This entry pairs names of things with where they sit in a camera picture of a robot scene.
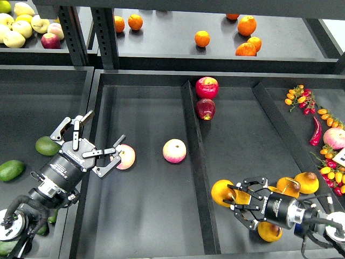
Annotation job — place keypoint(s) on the cherry tomato bunch lower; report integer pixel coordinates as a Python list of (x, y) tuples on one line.
[(331, 171)]

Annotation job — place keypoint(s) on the yellow lemon in pile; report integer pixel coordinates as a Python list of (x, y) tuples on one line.
[(24, 17)]

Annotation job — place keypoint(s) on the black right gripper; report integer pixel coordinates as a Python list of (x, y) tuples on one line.
[(265, 205)]

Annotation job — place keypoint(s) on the dark green avocado lower left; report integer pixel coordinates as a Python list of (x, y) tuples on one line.
[(44, 230)]

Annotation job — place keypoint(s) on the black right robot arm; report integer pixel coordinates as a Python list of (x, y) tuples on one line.
[(325, 230)]

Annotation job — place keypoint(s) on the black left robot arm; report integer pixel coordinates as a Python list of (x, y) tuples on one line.
[(26, 214)]

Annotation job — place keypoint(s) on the white label card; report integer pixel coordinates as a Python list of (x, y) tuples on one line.
[(340, 157)]

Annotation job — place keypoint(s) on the pink apple centre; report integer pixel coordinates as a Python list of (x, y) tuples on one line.
[(174, 150)]

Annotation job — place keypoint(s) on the orange far left shelf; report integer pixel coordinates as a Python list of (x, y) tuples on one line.
[(119, 24)]

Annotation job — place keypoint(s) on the red apple upper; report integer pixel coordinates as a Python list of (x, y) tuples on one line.
[(207, 87)]

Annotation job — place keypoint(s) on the dark green avocado bottom left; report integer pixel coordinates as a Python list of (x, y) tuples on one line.
[(7, 247)]

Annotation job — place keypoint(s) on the yellow pear pile middle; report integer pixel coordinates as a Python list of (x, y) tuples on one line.
[(23, 27)]

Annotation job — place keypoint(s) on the dark red apple on shelf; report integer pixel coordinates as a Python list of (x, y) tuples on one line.
[(50, 41)]

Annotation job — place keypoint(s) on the black perforated post left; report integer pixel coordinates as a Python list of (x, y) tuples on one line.
[(74, 38)]

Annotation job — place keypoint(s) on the pale peach on shelf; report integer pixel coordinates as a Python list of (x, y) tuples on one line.
[(56, 29)]

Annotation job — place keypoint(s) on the yellow pear pile front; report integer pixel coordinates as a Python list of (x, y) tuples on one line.
[(13, 39)]

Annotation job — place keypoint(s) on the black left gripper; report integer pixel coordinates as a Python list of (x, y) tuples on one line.
[(66, 169)]

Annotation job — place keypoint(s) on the black perforated shelf post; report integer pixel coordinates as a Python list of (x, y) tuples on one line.
[(104, 24)]

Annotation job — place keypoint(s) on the red chili pepper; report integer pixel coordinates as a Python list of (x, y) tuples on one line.
[(314, 140)]

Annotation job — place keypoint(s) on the black left tray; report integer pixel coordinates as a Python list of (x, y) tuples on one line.
[(34, 101)]

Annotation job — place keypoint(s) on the pink apple right edge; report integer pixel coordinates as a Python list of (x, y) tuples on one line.
[(334, 137)]

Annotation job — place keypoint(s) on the dark green avocado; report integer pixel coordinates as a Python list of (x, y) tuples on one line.
[(7, 247), (44, 230)]

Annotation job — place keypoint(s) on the cherry tomato bunch upper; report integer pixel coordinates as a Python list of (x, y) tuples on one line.
[(302, 98)]

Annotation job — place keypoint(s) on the bright green avocado left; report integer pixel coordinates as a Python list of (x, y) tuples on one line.
[(11, 169)]

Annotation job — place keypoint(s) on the black centre divided tray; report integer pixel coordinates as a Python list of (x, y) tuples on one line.
[(159, 209)]

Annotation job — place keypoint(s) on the dark red apple lower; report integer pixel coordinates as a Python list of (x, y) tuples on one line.
[(205, 109)]

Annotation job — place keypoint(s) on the cherry tomato bunch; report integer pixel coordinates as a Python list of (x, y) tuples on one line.
[(302, 98), (331, 171)]

